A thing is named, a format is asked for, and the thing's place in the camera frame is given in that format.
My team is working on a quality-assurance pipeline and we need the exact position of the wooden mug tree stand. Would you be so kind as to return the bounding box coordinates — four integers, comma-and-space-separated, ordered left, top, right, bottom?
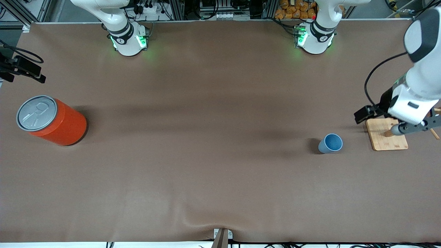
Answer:
366, 107, 441, 152

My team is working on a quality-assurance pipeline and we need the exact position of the grey metal camera bracket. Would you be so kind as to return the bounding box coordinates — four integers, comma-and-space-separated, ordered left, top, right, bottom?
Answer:
211, 228, 233, 248

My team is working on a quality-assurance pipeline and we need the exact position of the brown table cover cloth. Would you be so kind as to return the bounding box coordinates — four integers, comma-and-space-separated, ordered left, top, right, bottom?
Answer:
0, 20, 441, 244

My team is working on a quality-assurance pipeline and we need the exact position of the orange can with grey lid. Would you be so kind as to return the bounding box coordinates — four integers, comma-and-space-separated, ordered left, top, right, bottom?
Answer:
16, 95, 88, 146

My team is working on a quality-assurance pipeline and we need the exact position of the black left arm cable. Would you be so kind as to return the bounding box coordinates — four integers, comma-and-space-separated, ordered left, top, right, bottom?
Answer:
364, 52, 409, 108

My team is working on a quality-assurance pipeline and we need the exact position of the bag of orange items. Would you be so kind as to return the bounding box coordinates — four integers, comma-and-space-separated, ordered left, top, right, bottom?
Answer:
274, 0, 318, 20

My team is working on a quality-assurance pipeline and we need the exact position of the light blue cup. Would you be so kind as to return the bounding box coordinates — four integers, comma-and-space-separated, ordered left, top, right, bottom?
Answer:
318, 133, 343, 154

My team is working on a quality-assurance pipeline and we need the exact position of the white power strip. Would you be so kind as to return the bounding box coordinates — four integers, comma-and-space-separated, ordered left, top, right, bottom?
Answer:
135, 2, 162, 14

